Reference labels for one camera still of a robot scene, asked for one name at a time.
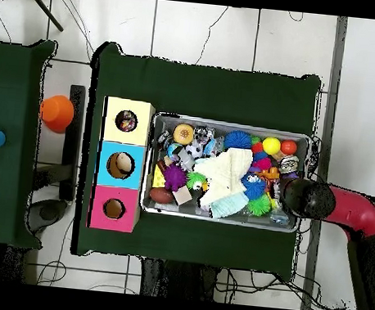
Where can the brown toy football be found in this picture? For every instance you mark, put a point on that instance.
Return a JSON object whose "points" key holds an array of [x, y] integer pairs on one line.
{"points": [[161, 195]]}

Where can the light blue muslin cloth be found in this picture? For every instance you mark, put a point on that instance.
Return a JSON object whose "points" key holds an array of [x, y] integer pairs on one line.
{"points": [[230, 203]]}

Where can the black rod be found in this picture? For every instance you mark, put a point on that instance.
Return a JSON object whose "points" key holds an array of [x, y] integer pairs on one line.
{"points": [[46, 11]]}

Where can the purple spiky ball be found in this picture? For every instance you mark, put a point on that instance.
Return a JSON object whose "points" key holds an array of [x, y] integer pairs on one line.
{"points": [[174, 176]]}

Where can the toy burger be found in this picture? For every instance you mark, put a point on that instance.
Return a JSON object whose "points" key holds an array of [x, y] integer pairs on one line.
{"points": [[183, 134]]}

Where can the cream muslin cloth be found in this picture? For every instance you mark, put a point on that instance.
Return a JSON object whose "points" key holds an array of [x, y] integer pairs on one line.
{"points": [[225, 175]]}

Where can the yellow cheese toy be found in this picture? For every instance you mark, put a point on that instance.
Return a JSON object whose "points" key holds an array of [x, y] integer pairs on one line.
{"points": [[158, 179]]}

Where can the yellow smooth ball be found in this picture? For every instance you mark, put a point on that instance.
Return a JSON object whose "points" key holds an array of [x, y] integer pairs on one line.
{"points": [[271, 145]]}

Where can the wooden box with three holes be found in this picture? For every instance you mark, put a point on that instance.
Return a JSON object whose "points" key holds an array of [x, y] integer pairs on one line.
{"points": [[141, 124]]}

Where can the orange plastic object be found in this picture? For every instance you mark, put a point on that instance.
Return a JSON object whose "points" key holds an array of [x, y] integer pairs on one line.
{"points": [[56, 113]]}

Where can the black flat panel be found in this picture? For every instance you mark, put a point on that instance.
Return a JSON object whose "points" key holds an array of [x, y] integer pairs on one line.
{"points": [[70, 166]]}

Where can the dark green table cloth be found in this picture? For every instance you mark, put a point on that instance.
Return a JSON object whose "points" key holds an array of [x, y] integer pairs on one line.
{"points": [[4, 177], [197, 90]]}

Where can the large blue spiky ball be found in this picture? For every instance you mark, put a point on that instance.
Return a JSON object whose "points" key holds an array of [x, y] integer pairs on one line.
{"points": [[238, 140]]}

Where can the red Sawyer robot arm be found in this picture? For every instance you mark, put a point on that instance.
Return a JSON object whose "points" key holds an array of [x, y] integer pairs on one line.
{"points": [[356, 210]]}

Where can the multicoloured knotted cloth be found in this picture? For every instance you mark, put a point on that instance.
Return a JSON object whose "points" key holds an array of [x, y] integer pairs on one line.
{"points": [[274, 188], [127, 122]]}

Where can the blue globe ball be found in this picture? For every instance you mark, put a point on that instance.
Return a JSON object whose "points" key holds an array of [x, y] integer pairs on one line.
{"points": [[172, 149]]}

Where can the orange smooth ball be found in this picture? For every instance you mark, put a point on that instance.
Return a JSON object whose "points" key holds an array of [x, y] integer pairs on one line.
{"points": [[289, 147]]}

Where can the grey round base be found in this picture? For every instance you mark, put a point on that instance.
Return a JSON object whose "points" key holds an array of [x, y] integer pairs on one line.
{"points": [[48, 212]]}

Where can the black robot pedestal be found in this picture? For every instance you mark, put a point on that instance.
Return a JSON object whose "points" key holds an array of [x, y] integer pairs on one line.
{"points": [[175, 282]]}

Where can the shallow metal mesh bin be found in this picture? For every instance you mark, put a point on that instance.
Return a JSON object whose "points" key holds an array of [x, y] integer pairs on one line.
{"points": [[216, 124]]}

